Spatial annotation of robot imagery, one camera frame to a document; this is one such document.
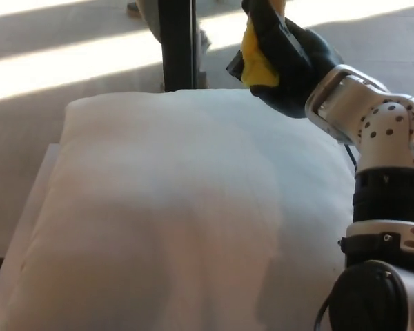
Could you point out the black vertical post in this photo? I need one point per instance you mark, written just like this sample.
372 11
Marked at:
177 45

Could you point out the yellow cloth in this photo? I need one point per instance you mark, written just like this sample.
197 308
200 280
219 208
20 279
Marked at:
254 67

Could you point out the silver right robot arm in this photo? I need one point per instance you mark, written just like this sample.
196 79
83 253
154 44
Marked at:
383 124

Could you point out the person's leg in grey trousers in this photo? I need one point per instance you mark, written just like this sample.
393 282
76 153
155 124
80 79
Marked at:
150 17

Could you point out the white pillow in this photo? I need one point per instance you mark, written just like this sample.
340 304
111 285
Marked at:
179 207

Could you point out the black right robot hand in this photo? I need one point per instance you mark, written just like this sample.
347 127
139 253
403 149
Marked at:
296 69

